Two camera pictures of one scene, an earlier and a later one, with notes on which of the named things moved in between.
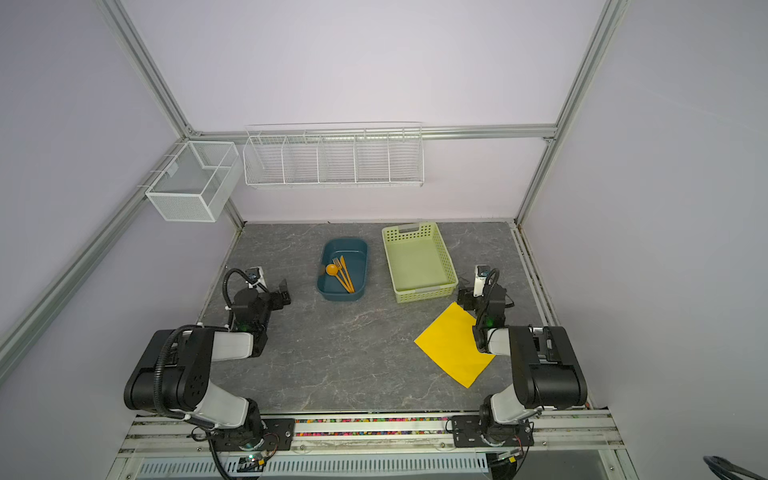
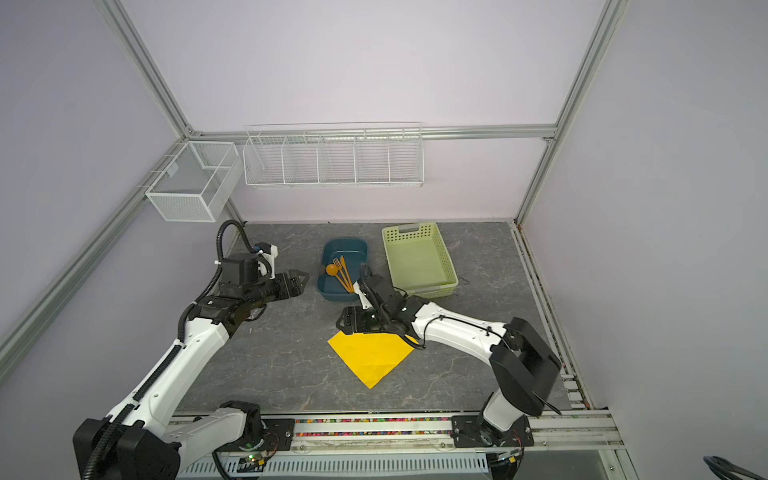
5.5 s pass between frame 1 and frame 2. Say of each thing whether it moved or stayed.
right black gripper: moved
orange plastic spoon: stayed
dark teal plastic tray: stayed
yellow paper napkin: moved
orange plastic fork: stayed
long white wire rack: stayed
